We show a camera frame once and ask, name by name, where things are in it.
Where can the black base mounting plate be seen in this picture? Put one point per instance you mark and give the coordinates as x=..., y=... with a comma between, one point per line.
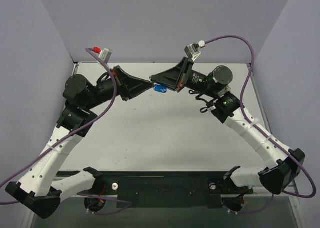
x=169, y=189

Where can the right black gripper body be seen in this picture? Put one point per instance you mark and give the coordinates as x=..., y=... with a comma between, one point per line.
x=183, y=75

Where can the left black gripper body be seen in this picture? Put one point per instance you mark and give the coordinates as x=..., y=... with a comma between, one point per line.
x=120, y=82

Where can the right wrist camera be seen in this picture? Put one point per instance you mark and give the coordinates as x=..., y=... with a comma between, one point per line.
x=193, y=51

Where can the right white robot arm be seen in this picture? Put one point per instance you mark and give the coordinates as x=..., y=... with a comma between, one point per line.
x=279, y=169

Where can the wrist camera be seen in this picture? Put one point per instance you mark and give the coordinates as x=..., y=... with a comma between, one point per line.
x=193, y=51
x=105, y=54

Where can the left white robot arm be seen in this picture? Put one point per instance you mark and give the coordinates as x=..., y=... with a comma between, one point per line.
x=37, y=189

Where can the blue key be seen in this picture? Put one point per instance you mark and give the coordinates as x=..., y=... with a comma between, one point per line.
x=160, y=88

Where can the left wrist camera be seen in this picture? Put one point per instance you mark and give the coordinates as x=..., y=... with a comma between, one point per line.
x=105, y=54

